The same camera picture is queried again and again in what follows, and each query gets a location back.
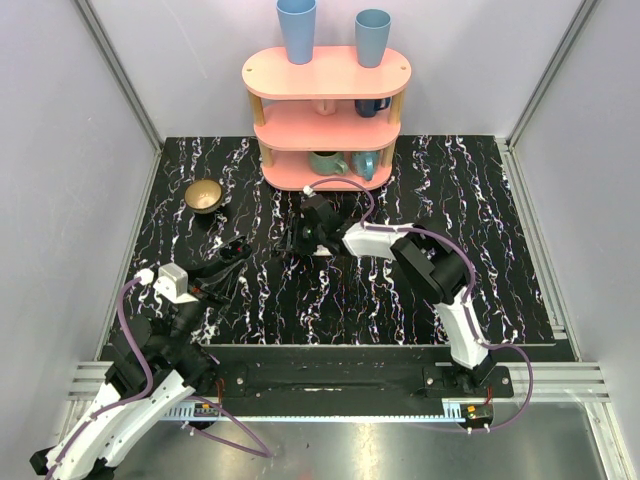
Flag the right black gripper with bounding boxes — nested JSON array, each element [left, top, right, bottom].
[[275, 211, 325, 255]]

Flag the white earbuds charging case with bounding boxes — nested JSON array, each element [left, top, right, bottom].
[[313, 249, 334, 257]]

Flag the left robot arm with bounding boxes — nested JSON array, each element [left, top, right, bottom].
[[30, 246, 248, 479]]

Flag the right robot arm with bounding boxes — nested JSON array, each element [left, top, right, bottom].
[[275, 195, 495, 397]]

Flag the gold bowl with dark rim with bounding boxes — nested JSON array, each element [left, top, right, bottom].
[[184, 179, 223, 214]]

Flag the green ceramic mug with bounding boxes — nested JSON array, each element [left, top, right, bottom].
[[308, 151, 350, 176]]

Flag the light blue ceramic mug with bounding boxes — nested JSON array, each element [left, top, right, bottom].
[[351, 151, 379, 181]]

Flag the pink three-tier wooden shelf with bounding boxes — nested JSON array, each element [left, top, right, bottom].
[[242, 46, 412, 191]]

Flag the pink mug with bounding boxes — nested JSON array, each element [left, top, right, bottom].
[[312, 99, 337, 116]]

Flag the dark blue mug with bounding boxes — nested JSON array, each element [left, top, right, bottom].
[[354, 97, 392, 118]]

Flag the left blue plastic tumbler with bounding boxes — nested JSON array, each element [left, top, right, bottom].
[[276, 0, 316, 65]]

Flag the blue plastic tumbler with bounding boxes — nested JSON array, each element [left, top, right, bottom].
[[355, 9, 391, 68], [276, 0, 316, 65]]

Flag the right blue plastic tumbler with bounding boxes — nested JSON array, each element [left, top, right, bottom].
[[355, 9, 391, 68]]

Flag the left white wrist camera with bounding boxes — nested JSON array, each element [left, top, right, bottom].
[[135, 263, 198, 305]]

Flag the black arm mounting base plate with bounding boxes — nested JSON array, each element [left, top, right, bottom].
[[205, 345, 514, 400]]

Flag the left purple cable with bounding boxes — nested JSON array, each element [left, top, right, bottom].
[[44, 277, 274, 480]]

